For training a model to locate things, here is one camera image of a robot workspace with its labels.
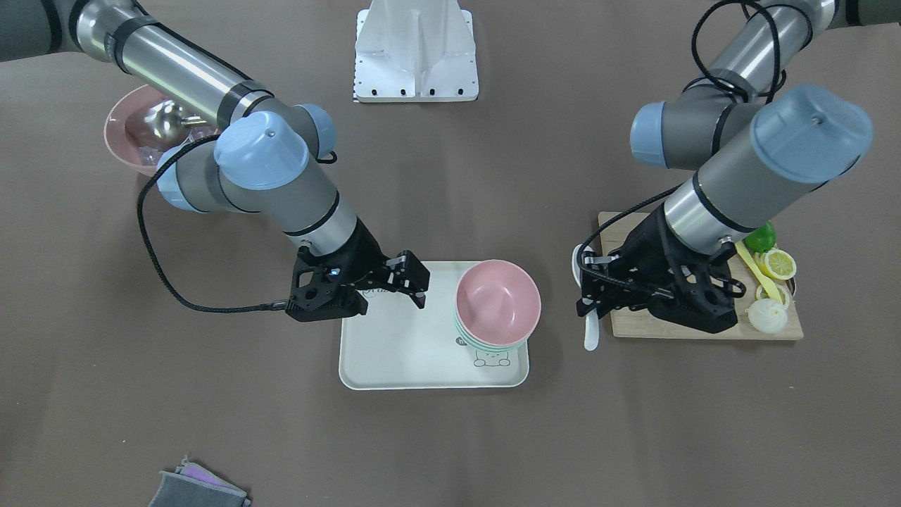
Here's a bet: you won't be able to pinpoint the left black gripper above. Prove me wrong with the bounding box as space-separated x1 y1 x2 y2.
576 206 735 318

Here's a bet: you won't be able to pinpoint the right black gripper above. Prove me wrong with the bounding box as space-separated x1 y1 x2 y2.
337 219 430 309

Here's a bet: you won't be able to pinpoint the white ceramic spoon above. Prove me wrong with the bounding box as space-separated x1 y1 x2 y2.
572 244 601 351

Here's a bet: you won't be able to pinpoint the small pink bowl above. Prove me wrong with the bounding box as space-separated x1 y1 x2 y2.
455 260 543 344

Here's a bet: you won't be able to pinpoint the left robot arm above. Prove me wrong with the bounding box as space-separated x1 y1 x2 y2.
574 1 899 325

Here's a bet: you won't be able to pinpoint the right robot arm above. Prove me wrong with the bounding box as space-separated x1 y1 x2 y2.
2 1 430 322

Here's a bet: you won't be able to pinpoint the middle green bowl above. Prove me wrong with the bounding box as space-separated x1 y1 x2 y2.
460 331 528 353

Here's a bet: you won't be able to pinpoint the green bowl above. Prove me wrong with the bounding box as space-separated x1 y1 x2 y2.
455 321 530 353
457 337 528 354
460 331 528 353

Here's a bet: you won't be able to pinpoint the top green bowl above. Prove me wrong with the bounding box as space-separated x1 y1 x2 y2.
455 321 530 353

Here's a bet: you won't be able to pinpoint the bottom green bowl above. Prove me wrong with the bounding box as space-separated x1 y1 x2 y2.
457 337 528 354

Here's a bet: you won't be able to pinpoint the yellow plastic spoon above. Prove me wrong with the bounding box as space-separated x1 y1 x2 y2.
735 241 786 306

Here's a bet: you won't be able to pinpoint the large pink bowl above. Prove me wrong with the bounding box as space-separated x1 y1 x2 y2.
103 84 212 177

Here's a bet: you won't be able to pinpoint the cream serving tray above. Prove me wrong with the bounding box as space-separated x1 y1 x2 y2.
338 262 530 391

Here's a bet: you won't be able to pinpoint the bamboo cutting board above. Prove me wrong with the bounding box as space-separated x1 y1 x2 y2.
609 254 804 341

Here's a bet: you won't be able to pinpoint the lemon slice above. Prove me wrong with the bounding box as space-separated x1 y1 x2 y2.
754 284 793 309

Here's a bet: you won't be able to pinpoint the green lime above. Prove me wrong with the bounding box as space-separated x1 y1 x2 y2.
743 221 778 253

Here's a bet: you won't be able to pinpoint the lemon half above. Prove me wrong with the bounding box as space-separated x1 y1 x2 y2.
753 248 798 280

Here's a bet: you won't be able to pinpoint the grey folded cloth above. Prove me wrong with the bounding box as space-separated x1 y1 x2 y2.
149 458 252 506

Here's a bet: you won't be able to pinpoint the clear ice cubes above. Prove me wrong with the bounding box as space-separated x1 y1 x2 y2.
137 125 220 165

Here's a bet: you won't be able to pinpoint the metal ice scoop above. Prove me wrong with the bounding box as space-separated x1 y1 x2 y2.
137 99 209 151

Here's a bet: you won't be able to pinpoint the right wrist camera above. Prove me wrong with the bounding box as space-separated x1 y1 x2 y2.
284 245 369 322

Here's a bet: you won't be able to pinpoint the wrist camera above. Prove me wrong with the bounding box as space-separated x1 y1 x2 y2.
284 245 369 322
648 263 746 334

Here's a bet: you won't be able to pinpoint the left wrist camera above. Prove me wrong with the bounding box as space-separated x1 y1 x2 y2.
648 263 746 334

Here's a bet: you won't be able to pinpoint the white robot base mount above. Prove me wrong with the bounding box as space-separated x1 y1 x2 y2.
352 1 480 104

